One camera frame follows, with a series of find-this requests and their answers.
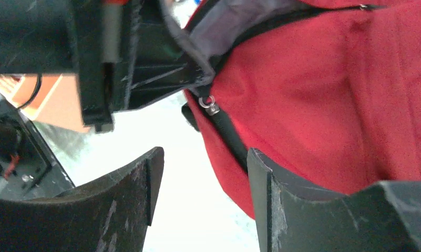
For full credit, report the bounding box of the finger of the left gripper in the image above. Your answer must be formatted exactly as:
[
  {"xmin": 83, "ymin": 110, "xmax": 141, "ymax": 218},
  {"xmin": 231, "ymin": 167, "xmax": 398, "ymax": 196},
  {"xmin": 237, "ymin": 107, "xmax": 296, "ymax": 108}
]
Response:
[{"xmin": 124, "ymin": 1, "xmax": 214, "ymax": 110}]

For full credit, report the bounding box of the red student backpack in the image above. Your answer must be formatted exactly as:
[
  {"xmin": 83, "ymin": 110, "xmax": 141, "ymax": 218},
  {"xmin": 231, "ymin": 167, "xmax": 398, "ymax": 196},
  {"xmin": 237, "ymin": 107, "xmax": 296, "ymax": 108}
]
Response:
[{"xmin": 161, "ymin": 0, "xmax": 421, "ymax": 220}]

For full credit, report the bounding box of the orange plastic file organizer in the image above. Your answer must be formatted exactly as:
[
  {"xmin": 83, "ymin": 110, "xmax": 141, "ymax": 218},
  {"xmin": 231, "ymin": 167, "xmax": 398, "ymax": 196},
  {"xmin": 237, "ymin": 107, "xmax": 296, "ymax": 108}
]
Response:
[{"xmin": 0, "ymin": 73, "xmax": 90, "ymax": 133}]

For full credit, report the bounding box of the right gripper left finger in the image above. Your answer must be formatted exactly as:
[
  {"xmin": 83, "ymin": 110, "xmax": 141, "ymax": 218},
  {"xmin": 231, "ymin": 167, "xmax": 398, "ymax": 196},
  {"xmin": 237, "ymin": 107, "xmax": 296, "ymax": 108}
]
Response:
[{"xmin": 0, "ymin": 147, "xmax": 165, "ymax": 251}]

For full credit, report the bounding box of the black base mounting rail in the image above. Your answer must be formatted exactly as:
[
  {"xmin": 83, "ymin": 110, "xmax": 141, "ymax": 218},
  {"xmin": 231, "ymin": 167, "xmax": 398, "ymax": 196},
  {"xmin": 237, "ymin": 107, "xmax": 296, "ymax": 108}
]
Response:
[{"xmin": 0, "ymin": 94, "xmax": 74, "ymax": 201}]

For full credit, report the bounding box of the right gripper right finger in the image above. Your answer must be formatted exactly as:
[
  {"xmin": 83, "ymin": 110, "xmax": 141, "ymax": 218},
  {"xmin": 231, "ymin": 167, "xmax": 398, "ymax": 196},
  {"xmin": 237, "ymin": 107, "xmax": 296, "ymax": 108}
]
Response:
[{"xmin": 247, "ymin": 149, "xmax": 421, "ymax": 251}]

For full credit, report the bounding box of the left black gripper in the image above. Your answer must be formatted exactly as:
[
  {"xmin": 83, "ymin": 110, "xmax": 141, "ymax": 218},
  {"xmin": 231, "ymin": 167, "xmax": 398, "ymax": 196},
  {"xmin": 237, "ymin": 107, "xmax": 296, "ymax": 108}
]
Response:
[{"xmin": 0, "ymin": 1, "xmax": 132, "ymax": 133}]

